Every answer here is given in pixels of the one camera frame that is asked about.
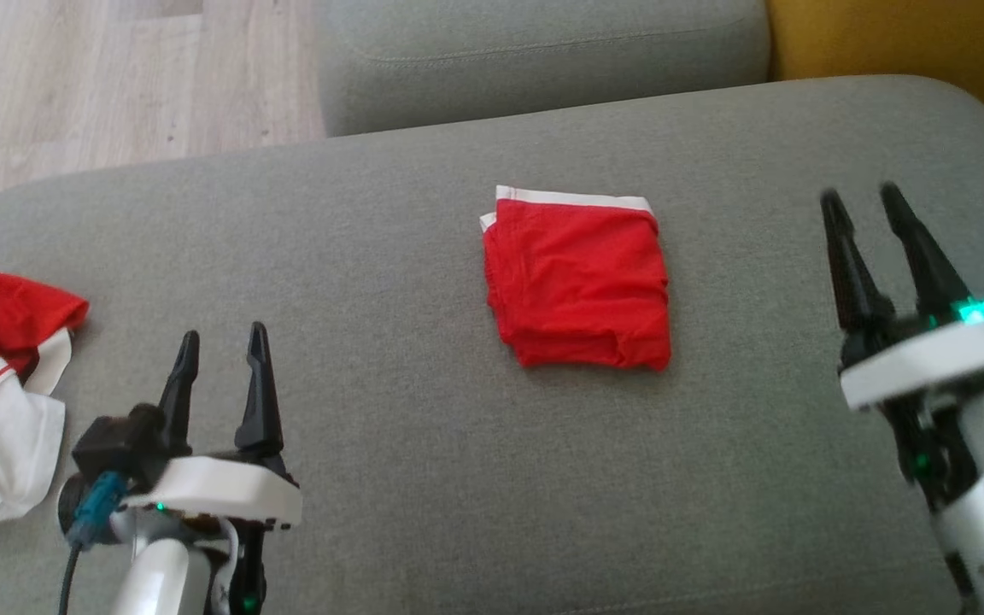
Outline red shorts white waistband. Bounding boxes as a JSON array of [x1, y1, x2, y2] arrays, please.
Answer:
[[478, 184, 673, 372]]

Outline small grey sofa cushion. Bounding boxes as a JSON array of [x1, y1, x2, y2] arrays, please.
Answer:
[[314, 0, 772, 138]]

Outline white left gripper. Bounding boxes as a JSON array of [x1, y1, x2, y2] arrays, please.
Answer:
[[123, 321, 304, 615]]

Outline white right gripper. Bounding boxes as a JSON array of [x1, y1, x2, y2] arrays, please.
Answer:
[[818, 181, 984, 514]]

